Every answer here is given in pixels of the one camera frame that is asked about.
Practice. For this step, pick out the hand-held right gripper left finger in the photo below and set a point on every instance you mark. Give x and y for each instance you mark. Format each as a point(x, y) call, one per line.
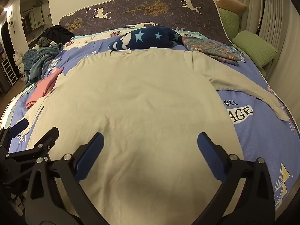
point(90, 154)

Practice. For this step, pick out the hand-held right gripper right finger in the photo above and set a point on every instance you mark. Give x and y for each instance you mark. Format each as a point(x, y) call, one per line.
point(211, 154)

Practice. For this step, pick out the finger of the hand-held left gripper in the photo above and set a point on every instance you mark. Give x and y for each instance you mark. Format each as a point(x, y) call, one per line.
point(18, 126)
point(44, 143)

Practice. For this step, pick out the beige long sleeve shirt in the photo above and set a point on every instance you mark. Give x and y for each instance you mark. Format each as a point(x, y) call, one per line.
point(140, 98)

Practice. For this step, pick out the dark clothes pile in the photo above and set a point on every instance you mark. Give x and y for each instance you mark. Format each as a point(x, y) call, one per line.
point(56, 31)

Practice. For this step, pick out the pink folded cloth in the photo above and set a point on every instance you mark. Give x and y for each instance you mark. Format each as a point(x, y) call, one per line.
point(44, 86)

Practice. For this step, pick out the blue printed bedsheet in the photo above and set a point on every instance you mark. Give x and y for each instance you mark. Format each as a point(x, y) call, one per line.
point(257, 145)

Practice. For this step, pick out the white shelf rack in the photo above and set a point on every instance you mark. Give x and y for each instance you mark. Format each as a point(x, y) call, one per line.
point(8, 70)

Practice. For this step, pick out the white cat figurine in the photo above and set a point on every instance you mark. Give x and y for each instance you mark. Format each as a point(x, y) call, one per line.
point(17, 59)

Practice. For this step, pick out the teal fleece blanket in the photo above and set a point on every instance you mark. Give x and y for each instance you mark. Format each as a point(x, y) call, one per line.
point(39, 58)

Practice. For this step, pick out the teal floral folded cloth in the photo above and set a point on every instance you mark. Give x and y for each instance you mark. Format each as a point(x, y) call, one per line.
point(208, 48)

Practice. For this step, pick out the large green pillow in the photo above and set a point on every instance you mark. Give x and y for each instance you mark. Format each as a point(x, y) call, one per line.
point(255, 48)

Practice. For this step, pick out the navy star print blanket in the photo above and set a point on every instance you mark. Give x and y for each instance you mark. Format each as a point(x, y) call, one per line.
point(145, 37)

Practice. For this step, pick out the small green pillow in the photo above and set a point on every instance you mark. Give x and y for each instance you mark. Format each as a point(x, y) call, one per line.
point(228, 21)

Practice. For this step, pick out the tan pillow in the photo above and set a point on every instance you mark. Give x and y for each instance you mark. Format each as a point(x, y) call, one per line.
point(228, 3)

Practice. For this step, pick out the black floor lamp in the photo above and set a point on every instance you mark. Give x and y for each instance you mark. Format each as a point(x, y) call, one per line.
point(263, 4)

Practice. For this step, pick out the white pleated curtain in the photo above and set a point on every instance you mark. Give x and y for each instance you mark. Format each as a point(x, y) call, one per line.
point(276, 9)

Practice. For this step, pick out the white wall ornament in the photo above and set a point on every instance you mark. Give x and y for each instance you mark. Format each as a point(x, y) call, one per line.
point(10, 22)

